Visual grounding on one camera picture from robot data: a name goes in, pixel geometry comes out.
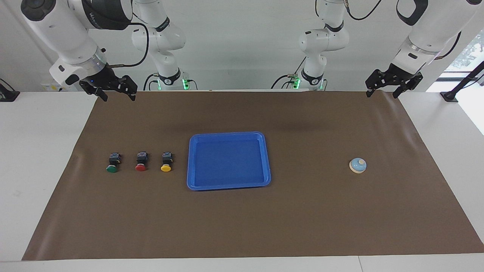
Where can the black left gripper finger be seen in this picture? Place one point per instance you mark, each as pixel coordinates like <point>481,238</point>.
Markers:
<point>400,91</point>
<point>368,92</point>

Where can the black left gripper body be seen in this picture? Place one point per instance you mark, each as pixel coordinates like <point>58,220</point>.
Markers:
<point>393,77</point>

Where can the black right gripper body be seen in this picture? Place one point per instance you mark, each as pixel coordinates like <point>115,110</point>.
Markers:
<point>107,81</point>

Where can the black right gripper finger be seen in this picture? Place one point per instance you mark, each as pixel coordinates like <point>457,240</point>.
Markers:
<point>101,94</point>
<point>133,90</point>

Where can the light blue call bell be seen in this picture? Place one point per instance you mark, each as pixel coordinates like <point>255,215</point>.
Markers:
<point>357,166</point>

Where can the green push button switch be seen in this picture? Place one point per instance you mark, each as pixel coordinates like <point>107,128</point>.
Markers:
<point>112,169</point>

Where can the red push button switch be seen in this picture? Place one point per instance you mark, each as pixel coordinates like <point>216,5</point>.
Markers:
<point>140,167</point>

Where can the yellow push button switch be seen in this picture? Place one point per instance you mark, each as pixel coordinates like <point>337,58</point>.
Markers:
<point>166,168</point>

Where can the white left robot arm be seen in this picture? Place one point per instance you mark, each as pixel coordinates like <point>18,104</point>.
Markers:
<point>435,30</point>

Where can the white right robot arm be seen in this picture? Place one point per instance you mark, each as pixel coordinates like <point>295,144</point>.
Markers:
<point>56,30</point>

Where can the blue plastic tray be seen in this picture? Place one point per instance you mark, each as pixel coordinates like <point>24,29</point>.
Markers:
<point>228,162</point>

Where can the black clamp with slanted rod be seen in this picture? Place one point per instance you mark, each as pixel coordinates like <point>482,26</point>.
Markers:
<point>450,96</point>

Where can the small black table clamp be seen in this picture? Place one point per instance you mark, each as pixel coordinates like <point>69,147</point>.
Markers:
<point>7,96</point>

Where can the brown table mat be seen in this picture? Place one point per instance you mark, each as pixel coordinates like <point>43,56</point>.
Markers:
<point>242,223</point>

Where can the white wall outlet box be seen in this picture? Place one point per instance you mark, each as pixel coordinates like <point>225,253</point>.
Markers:
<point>47,87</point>

